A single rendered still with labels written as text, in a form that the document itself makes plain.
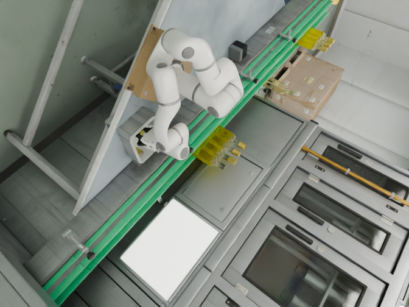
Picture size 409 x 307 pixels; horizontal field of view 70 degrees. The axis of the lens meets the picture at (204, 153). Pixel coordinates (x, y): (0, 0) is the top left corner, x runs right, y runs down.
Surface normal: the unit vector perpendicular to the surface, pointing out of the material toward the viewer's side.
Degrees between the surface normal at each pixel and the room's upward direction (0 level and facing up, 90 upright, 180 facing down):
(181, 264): 90
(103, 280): 90
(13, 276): 90
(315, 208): 90
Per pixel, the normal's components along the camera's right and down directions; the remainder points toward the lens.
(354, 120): -0.04, -0.55
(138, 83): -0.42, 0.01
